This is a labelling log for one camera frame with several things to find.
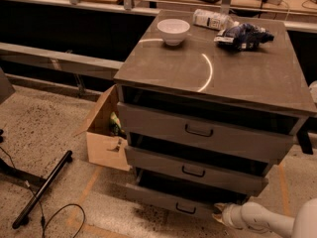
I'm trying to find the grey drawer cabinet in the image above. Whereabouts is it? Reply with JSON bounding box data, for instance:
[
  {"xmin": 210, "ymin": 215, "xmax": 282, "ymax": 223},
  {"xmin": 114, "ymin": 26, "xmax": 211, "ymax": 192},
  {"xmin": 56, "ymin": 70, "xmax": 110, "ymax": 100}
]
[{"xmin": 114, "ymin": 19, "xmax": 316, "ymax": 178}]

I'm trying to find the white ceramic bowl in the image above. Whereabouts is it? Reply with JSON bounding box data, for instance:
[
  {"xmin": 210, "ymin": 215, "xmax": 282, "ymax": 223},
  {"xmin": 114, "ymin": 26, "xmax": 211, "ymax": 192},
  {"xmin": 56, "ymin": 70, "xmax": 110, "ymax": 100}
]
[{"xmin": 157, "ymin": 19, "xmax": 190, "ymax": 46}]

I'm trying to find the grey bottom drawer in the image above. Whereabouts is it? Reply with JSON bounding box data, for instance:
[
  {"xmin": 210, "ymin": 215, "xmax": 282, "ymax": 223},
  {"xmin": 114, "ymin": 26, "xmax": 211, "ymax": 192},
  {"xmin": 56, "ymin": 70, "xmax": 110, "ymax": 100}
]
[{"xmin": 126, "ymin": 169, "xmax": 248, "ymax": 220}]

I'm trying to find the green packet in box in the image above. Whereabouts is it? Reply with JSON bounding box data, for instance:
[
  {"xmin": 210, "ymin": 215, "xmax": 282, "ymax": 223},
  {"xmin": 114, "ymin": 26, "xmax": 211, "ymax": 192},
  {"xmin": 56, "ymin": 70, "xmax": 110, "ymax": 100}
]
[{"xmin": 109, "ymin": 112, "xmax": 123, "ymax": 136}]

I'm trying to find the grey metal rail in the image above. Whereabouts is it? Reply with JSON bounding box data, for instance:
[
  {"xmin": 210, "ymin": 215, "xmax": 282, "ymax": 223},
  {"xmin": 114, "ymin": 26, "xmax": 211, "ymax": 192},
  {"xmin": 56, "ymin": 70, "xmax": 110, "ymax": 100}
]
[{"xmin": 0, "ymin": 43, "xmax": 123, "ymax": 80}]

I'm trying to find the black stand leg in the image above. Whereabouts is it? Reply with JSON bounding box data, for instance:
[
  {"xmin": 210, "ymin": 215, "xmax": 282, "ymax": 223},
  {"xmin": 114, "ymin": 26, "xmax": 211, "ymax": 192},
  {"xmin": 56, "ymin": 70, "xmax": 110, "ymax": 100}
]
[{"xmin": 12, "ymin": 151, "xmax": 72, "ymax": 229}]

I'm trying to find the grey drawer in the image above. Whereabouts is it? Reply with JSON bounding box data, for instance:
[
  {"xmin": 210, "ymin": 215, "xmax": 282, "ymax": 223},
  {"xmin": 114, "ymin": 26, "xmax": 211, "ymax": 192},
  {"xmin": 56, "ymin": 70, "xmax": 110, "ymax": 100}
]
[
  {"xmin": 116, "ymin": 101, "xmax": 295, "ymax": 166},
  {"xmin": 125, "ymin": 146, "xmax": 267, "ymax": 196},
  {"xmin": 126, "ymin": 169, "xmax": 248, "ymax": 220}
]

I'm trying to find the black floor cable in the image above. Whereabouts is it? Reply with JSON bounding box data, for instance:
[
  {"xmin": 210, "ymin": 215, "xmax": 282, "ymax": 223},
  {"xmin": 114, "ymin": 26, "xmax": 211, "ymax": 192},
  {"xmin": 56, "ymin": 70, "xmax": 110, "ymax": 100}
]
[{"xmin": 0, "ymin": 146, "xmax": 87, "ymax": 238}]

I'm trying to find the cardboard box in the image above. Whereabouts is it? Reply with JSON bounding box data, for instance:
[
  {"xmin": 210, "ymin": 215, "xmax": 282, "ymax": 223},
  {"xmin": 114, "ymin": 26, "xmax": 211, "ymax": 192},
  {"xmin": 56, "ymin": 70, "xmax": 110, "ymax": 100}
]
[{"xmin": 73, "ymin": 85, "xmax": 130, "ymax": 171}]

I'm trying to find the blue snack bag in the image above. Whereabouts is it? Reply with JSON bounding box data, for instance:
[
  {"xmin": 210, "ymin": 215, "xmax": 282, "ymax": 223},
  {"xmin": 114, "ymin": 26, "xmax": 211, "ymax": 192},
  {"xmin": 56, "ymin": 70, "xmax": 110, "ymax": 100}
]
[{"xmin": 214, "ymin": 23, "xmax": 274, "ymax": 51}]

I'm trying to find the grey top drawer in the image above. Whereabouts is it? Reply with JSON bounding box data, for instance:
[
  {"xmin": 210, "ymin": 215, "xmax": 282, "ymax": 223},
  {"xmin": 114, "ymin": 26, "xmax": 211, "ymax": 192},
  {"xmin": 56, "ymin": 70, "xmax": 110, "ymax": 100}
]
[{"xmin": 116, "ymin": 101, "xmax": 295, "ymax": 166}]

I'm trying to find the grey middle drawer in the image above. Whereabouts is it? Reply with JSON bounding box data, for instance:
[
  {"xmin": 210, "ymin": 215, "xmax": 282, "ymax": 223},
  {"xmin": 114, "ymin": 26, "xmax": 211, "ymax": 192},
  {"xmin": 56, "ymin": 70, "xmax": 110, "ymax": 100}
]
[{"xmin": 125, "ymin": 146, "xmax": 267, "ymax": 196}]

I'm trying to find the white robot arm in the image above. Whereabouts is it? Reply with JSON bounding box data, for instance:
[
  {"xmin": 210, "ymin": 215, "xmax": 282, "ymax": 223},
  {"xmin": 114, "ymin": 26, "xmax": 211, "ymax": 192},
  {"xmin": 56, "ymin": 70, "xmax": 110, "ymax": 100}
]
[{"xmin": 212, "ymin": 198, "xmax": 317, "ymax": 238}]

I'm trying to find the clear plastic bottle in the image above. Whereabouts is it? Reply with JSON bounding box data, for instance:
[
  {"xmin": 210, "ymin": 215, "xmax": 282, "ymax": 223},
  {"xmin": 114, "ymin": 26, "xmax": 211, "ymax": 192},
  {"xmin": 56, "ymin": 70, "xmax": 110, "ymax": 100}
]
[{"xmin": 193, "ymin": 9, "xmax": 239, "ymax": 30}]

